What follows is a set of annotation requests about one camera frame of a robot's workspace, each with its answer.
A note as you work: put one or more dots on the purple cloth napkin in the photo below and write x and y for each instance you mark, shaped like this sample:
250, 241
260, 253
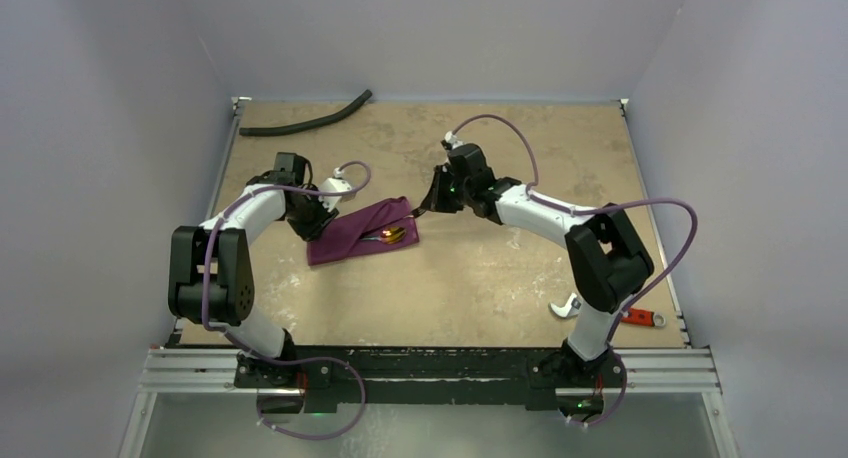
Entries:
340, 240

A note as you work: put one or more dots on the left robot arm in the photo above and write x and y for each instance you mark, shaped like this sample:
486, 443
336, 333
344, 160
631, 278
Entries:
211, 281

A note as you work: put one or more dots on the adjustable wrench red handle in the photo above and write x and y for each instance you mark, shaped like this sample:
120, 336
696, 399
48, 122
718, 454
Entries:
634, 316

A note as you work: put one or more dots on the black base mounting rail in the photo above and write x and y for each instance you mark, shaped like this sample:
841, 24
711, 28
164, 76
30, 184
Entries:
538, 379

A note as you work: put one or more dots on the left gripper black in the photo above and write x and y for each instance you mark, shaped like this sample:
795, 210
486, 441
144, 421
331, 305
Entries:
313, 230

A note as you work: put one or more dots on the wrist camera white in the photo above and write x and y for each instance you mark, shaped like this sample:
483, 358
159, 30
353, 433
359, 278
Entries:
335, 189
451, 141

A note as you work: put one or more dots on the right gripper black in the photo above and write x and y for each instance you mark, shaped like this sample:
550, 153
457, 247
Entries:
436, 192

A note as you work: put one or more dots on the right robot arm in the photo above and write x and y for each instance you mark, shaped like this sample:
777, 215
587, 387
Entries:
609, 262

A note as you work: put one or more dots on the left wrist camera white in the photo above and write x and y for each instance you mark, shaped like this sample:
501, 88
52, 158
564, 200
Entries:
335, 189

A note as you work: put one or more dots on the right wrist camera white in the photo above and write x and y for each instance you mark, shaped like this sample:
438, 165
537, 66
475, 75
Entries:
451, 141

